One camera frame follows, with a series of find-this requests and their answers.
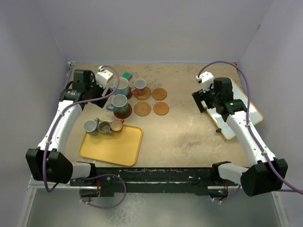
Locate blue floral mug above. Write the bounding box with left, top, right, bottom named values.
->
left=106, top=94, right=128, bottom=114

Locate large light blue mug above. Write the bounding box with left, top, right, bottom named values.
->
left=110, top=77, right=129, bottom=96

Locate dark brown wooden coaster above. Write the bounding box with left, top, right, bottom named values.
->
left=114, top=104, right=132, bottom=119
left=126, top=87, right=133, bottom=99

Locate pink cup orange handle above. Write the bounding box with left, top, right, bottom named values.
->
left=131, top=79, right=147, bottom=96

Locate orange wooden coaster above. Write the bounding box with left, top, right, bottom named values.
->
left=152, top=87, right=167, bottom=100
left=153, top=102, right=169, bottom=115

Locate woven light brown coaster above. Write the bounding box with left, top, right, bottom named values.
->
left=134, top=101, right=152, bottom=116
left=131, top=87, right=152, bottom=101

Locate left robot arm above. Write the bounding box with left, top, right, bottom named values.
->
left=26, top=68, right=113, bottom=185

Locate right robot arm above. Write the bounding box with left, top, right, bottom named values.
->
left=192, top=72, right=288, bottom=196

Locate small olive grey cup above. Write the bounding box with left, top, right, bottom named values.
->
left=98, top=122, right=112, bottom=134

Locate small brown cup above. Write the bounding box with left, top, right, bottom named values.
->
left=111, top=119, right=124, bottom=132

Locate grey mug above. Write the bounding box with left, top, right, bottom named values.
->
left=83, top=118, right=99, bottom=136

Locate green whiteboard eraser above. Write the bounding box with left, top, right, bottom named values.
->
left=123, top=72, right=133, bottom=81

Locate yellow plastic tray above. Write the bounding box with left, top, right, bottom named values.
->
left=79, top=125, right=143, bottom=166

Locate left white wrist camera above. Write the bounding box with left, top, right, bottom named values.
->
left=95, top=66, right=113, bottom=89

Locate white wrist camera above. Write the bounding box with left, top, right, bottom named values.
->
left=196, top=71, right=214, bottom=93
left=95, top=66, right=113, bottom=89

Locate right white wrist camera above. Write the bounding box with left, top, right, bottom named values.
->
left=196, top=71, right=214, bottom=93

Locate whiteboard with yellow frame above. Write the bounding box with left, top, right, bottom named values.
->
left=205, top=77, right=264, bottom=140

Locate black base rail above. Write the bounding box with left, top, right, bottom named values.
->
left=70, top=164, right=236, bottom=197

